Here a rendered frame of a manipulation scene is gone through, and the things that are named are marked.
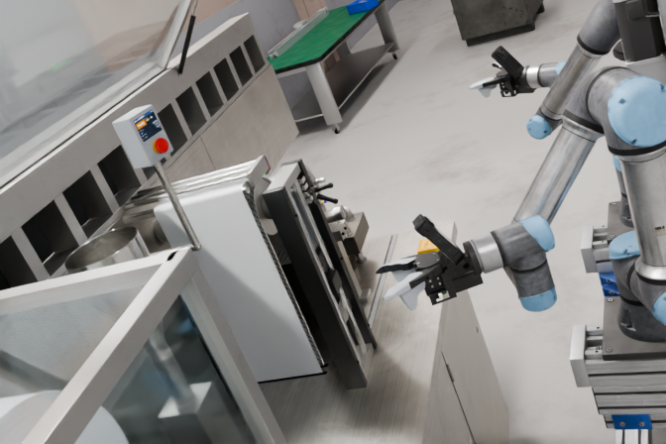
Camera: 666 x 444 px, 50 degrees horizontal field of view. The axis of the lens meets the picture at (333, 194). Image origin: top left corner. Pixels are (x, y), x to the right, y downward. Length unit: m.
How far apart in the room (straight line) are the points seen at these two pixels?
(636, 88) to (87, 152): 1.18
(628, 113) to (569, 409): 1.69
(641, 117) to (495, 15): 6.39
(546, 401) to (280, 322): 1.41
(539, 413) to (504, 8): 5.41
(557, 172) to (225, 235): 0.75
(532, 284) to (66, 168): 1.03
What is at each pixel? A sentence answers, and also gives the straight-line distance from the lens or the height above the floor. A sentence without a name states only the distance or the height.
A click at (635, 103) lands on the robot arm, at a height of 1.43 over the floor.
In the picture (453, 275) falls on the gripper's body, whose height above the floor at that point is 1.20.
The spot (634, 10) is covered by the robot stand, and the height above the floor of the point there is 1.50.
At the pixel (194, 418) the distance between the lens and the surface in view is 0.95.
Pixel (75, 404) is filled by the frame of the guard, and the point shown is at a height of 1.60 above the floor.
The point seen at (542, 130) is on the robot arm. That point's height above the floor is 1.12.
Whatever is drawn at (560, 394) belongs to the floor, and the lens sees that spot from 2.95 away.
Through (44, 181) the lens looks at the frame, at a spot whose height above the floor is 1.62.
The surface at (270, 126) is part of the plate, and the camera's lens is 2.68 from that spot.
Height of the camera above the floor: 1.94
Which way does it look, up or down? 21 degrees down
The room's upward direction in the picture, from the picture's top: 22 degrees counter-clockwise
